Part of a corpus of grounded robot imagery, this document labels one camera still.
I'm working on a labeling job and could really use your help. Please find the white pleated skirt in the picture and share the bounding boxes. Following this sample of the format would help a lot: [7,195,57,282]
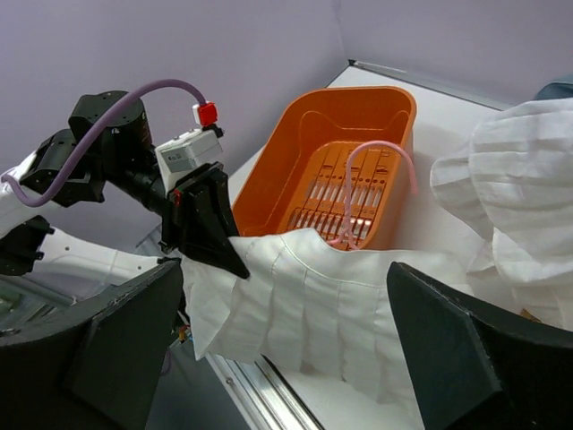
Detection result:
[182,229,469,407]

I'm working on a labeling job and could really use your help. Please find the pink wire hanger front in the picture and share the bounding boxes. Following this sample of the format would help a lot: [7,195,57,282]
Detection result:
[329,141,420,251]

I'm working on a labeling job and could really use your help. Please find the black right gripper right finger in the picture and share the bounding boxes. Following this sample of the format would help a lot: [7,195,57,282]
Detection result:
[387,262,572,429]

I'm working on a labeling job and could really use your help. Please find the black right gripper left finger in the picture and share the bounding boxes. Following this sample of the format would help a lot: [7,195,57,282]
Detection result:
[1,259,183,429]

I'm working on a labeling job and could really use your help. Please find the white ruffled skirt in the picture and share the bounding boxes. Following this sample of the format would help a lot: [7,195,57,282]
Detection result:
[430,99,572,330]

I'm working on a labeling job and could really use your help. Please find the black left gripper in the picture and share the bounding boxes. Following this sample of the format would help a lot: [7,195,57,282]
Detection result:
[108,151,250,280]

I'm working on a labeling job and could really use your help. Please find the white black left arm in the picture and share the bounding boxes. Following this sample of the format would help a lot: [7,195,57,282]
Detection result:
[1,79,250,285]

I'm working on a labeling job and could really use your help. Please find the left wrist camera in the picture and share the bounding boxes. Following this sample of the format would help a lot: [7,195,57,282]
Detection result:
[155,129,222,194]

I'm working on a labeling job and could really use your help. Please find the orange plastic basket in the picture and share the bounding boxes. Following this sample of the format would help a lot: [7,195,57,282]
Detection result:
[233,86,416,250]

